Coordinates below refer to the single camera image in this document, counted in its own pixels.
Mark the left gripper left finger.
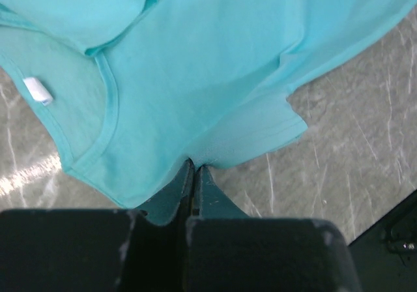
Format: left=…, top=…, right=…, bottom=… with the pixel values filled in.
left=138, top=160, right=195, bottom=226

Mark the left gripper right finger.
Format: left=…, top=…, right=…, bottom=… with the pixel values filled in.
left=192, top=166, right=249, bottom=219

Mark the teal t shirt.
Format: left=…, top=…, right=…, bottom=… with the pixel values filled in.
left=1, top=0, right=416, bottom=207

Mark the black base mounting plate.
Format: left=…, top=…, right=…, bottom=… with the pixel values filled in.
left=349, top=192, right=416, bottom=292

